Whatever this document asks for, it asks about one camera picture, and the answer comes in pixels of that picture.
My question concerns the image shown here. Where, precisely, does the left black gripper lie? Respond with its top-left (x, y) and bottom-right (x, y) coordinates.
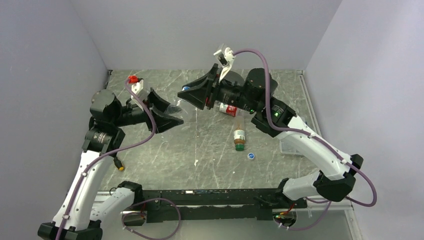
top-left (112, 87), bottom-right (184, 133)

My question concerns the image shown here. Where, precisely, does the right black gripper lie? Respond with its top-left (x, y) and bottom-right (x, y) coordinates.
top-left (178, 63), bottom-right (260, 113)

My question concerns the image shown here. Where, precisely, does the blue Pocari Sweat cap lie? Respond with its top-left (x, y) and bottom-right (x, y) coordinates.
top-left (247, 152), bottom-right (255, 160)

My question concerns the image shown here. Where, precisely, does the clear bottle white cap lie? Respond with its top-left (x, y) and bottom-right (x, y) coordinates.
top-left (164, 104), bottom-right (183, 118)

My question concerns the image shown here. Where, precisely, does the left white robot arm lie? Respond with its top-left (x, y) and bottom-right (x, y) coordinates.
top-left (37, 89), bottom-right (184, 240)

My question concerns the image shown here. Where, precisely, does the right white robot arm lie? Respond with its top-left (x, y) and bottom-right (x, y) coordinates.
top-left (177, 64), bottom-right (363, 208)

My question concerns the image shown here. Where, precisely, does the clear bottle red label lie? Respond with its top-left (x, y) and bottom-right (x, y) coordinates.
top-left (213, 101), bottom-right (244, 117)

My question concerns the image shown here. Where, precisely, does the brown bottle green cap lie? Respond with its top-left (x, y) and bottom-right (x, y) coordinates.
top-left (233, 114), bottom-right (246, 151)

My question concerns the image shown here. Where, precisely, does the black round disc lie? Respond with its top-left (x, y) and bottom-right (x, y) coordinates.
top-left (225, 70), bottom-right (245, 86)

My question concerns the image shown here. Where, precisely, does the black yellow screwdriver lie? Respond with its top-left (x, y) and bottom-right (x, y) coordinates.
top-left (113, 157), bottom-right (125, 171)

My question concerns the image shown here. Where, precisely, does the clear plastic tray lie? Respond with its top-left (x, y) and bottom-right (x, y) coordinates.
top-left (279, 141), bottom-right (302, 156)

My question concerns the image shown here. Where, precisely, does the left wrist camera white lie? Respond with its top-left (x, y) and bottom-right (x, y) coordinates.
top-left (128, 75), bottom-right (146, 101)

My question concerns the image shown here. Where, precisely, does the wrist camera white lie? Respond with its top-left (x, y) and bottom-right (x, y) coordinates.
top-left (128, 75), bottom-right (146, 101)
top-left (213, 43), bottom-right (236, 82)

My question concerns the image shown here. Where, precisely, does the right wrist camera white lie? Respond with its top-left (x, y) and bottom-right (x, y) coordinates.
top-left (213, 43), bottom-right (236, 82)

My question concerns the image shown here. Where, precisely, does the black base frame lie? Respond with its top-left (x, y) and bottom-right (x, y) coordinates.
top-left (117, 181), bottom-right (308, 226)

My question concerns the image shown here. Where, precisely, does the aluminium rail right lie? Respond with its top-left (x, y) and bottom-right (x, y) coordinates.
top-left (297, 70), bottom-right (353, 203)

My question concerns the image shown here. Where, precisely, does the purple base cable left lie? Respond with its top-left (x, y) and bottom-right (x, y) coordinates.
top-left (121, 197), bottom-right (182, 240)

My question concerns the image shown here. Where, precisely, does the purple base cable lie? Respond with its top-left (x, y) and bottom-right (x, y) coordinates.
top-left (273, 195), bottom-right (335, 232)
top-left (121, 197), bottom-right (182, 240)

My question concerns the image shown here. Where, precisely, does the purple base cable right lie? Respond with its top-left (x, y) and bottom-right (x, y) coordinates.
top-left (273, 195), bottom-right (335, 232)

